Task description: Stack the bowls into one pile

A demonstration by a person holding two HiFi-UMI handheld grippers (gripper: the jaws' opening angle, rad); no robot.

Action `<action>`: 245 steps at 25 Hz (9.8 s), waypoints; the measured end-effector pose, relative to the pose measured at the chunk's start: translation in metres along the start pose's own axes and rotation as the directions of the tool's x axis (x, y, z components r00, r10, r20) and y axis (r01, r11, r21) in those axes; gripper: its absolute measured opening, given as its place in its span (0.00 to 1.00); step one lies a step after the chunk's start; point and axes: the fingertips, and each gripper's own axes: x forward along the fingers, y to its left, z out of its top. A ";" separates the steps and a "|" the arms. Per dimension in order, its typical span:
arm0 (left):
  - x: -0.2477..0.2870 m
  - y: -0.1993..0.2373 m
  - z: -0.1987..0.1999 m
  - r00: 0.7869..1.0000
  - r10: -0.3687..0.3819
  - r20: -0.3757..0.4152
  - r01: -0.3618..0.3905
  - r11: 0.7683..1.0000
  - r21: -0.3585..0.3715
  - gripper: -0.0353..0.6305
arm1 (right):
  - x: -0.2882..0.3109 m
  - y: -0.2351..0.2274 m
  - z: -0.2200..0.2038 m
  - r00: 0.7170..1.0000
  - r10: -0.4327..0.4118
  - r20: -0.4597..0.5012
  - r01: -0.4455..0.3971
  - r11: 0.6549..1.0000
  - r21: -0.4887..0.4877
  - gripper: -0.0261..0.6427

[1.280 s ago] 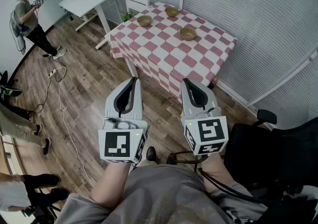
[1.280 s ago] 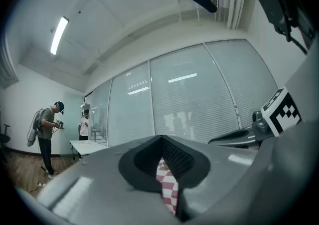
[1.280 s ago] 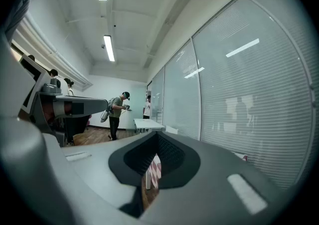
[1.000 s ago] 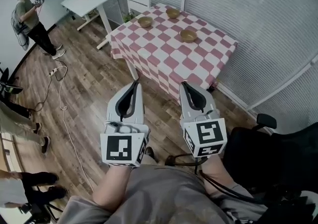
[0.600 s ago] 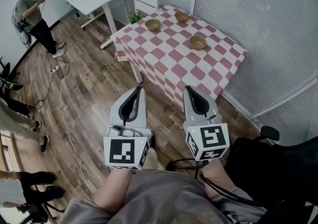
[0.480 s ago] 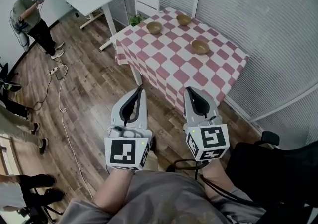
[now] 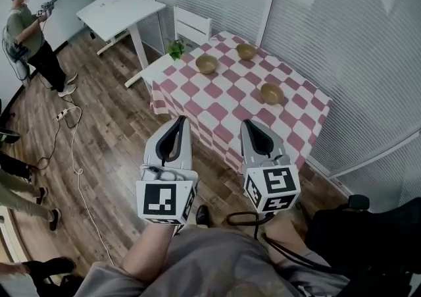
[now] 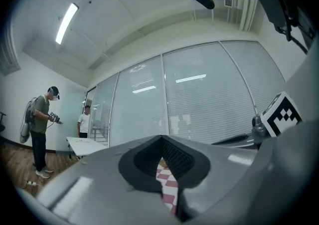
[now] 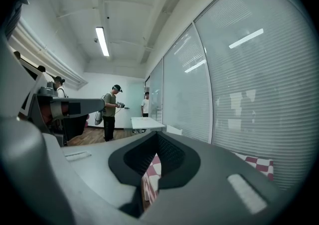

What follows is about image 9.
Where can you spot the white table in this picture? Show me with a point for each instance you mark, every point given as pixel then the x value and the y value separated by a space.
pixel 147 122

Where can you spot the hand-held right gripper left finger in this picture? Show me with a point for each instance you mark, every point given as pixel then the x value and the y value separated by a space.
pixel 99 164

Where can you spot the long ceiling lamp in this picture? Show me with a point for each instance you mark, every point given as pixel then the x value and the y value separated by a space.
pixel 102 42

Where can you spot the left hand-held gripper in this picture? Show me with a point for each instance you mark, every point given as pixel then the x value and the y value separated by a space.
pixel 74 126

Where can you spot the red white checkered cloth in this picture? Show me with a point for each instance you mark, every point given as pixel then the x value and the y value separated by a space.
pixel 259 164

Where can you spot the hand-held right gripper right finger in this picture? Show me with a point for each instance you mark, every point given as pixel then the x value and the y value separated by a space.
pixel 199 194

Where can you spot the white box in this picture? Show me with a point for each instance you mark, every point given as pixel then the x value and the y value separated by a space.
pixel 174 130

